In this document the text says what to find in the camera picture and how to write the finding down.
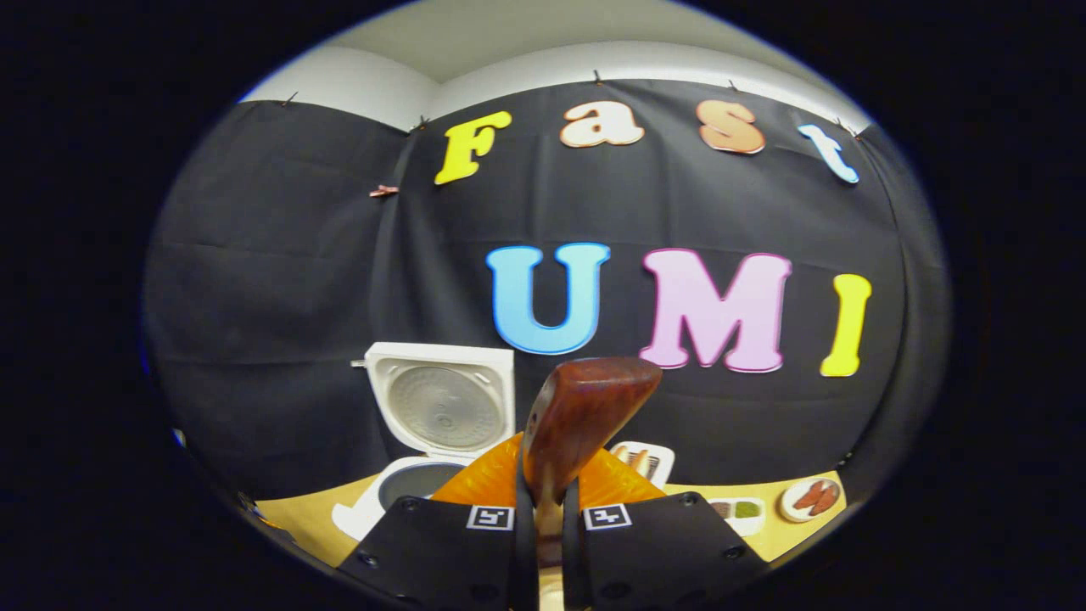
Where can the white rice cooker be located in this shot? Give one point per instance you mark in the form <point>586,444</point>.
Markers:
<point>441,407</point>

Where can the brown wooden spoon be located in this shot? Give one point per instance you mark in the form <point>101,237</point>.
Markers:
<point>585,407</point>

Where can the white round plate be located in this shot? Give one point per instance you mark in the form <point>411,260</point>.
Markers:
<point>789,509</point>

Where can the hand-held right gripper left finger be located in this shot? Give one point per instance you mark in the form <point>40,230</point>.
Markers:
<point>523,560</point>

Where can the white toaster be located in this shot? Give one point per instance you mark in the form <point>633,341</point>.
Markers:
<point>664,458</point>

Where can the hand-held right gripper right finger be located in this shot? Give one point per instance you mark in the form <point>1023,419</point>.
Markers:
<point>575,560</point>

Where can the red meat piece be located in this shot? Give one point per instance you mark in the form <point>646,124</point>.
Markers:
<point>808,496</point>
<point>825,501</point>

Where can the copper cloth clip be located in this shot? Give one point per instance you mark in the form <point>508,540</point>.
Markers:
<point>383,190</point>

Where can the white divided grain dish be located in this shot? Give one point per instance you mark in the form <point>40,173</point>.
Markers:
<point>755,522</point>

